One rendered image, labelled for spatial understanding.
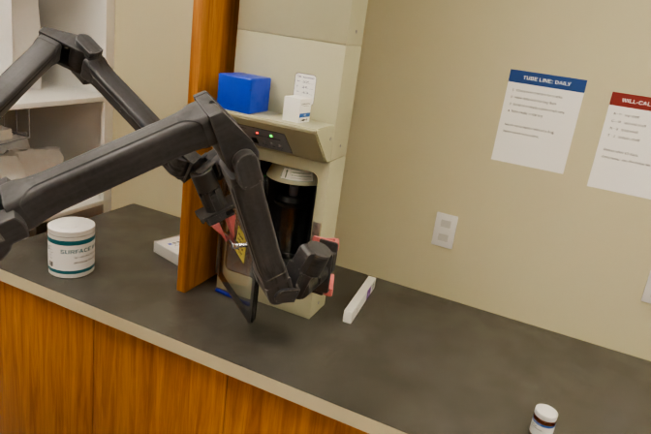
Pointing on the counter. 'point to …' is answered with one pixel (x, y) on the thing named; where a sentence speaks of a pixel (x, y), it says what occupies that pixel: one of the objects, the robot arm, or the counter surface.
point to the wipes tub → (71, 247)
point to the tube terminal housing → (266, 46)
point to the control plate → (267, 139)
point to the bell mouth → (292, 175)
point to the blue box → (243, 92)
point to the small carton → (296, 108)
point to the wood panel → (193, 260)
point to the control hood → (303, 145)
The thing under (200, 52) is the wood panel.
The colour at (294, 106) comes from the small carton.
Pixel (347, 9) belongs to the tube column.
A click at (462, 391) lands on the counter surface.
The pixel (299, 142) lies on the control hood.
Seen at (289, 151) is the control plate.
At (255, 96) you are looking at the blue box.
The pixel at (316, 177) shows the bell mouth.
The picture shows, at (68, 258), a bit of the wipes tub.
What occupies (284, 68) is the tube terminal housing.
